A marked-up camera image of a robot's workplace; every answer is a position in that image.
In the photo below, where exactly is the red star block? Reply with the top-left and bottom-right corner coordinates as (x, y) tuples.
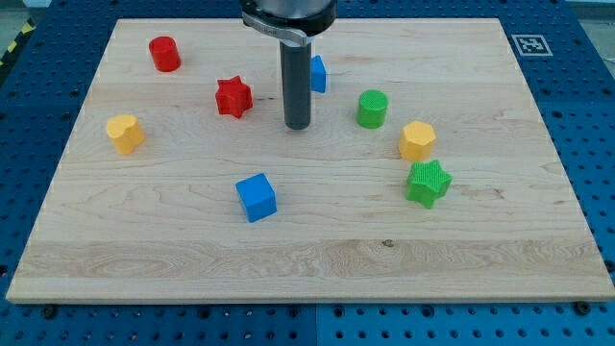
(215, 75), (253, 118)

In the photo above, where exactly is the light wooden board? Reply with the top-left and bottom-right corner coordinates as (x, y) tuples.
(7, 18), (614, 304)

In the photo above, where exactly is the green star block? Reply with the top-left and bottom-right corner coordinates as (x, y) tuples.
(406, 160), (453, 209)

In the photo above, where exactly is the green cylinder block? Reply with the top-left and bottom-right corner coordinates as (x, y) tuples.
(357, 89), (388, 129)

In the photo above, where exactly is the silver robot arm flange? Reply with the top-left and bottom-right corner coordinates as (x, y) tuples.
(239, 0), (337, 47)

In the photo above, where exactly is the blue cube block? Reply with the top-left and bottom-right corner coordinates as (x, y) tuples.
(235, 173), (278, 223)

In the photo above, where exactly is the yellow heart block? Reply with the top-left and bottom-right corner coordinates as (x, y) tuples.
(106, 114), (146, 156)

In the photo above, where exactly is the yellow hexagon block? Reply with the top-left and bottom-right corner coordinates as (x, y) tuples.
(398, 121), (436, 161)

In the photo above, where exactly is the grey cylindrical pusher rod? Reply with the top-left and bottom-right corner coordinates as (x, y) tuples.
(280, 42), (311, 130)

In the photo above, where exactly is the red cylinder block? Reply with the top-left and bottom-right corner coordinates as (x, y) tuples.
(148, 36), (182, 72)

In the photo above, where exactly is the white fiducial marker tag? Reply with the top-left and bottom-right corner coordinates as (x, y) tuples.
(511, 34), (553, 57)

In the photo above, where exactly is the blue triangular block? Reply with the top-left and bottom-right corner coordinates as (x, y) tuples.
(310, 55), (328, 93)

